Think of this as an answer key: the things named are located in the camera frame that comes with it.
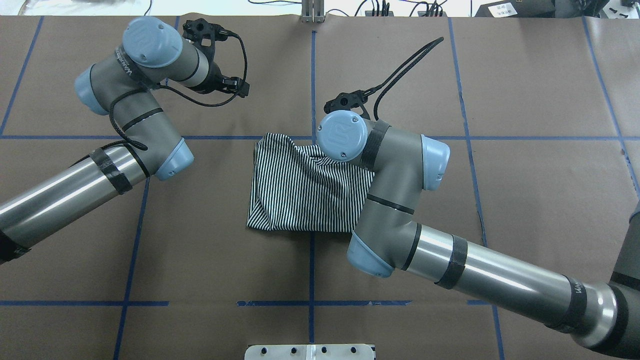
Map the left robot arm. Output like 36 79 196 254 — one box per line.
0 15 250 264

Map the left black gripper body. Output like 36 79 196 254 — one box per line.
181 18 252 99

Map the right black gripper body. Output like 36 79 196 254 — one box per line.
323 89 371 120

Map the aluminium frame post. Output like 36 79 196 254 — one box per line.
300 0 326 24

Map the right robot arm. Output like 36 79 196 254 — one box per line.
317 102 639 360

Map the brown table mat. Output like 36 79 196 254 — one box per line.
1 15 639 360

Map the navy white striped polo shirt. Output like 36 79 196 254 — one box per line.
246 133 374 233

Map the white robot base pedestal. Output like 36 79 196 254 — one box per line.
244 343 377 360

